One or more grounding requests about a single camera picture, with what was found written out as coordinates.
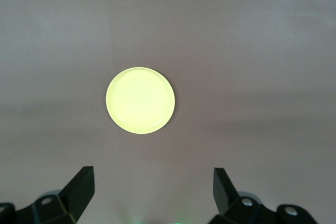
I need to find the yellow round plate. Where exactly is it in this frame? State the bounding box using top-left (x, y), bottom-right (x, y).
top-left (105, 67), bottom-right (176, 134)

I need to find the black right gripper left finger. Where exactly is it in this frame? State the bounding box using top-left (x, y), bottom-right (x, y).
top-left (0, 165), bottom-right (96, 224)

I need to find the brown table cover sheet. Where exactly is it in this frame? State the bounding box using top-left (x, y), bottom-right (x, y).
top-left (0, 0), bottom-right (336, 224)

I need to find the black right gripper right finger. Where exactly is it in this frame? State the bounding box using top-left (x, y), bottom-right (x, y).
top-left (209, 167), bottom-right (319, 224)

